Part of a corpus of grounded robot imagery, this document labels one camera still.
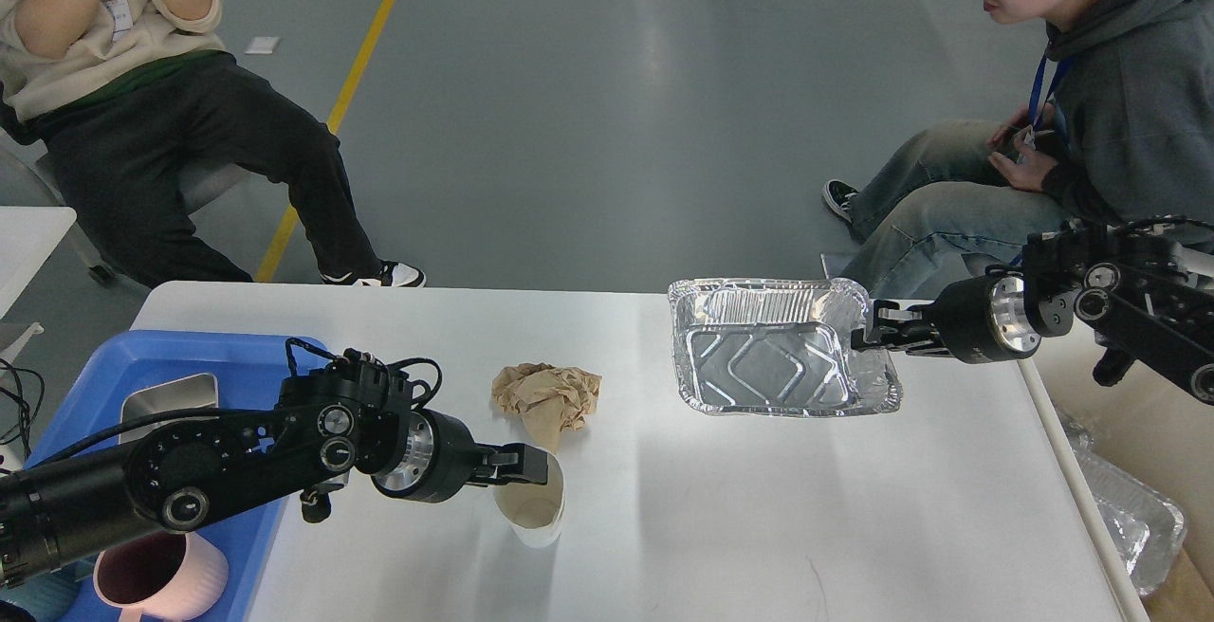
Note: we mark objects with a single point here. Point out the pink mug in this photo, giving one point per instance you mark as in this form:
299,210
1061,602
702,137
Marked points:
164,576

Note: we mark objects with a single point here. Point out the teal mug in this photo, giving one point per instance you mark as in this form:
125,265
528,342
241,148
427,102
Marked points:
46,597

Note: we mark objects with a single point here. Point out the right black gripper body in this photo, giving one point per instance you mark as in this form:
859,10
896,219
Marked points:
985,319

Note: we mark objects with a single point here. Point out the crumpled brown paper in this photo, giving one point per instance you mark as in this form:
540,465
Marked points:
549,400

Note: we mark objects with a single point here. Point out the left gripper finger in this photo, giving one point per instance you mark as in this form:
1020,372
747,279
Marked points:
510,474
516,456

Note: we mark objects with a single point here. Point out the white plastic bin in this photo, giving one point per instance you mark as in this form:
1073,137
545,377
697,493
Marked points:
1159,435

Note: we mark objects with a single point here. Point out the white paper cup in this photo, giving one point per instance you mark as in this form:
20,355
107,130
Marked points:
535,512

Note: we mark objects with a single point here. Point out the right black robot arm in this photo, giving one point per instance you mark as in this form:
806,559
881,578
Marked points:
1129,284

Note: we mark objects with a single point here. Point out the aluminium foil tray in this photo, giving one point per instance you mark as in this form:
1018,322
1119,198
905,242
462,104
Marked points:
777,348

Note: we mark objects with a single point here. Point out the foil tray in bin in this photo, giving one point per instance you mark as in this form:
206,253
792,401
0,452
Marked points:
1147,528

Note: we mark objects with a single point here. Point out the blue plastic tray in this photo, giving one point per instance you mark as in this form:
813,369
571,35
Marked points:
249,370

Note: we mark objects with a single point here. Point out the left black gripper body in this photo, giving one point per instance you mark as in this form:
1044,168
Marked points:
439,458

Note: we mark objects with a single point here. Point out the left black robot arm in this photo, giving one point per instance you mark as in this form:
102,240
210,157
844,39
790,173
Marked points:
178,471

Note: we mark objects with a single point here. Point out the stainless steel rectangular tray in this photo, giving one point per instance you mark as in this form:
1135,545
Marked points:
199,391

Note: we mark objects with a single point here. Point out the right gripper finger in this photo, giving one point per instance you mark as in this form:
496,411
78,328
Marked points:
900,315
913,341

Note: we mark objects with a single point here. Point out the white side table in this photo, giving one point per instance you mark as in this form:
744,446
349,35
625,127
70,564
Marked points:
28,237

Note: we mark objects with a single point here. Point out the person in beige hoodie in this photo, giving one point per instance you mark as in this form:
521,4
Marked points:
125,93

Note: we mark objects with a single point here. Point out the person in grey hoodie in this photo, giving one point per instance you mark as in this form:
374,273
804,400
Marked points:
1117,129

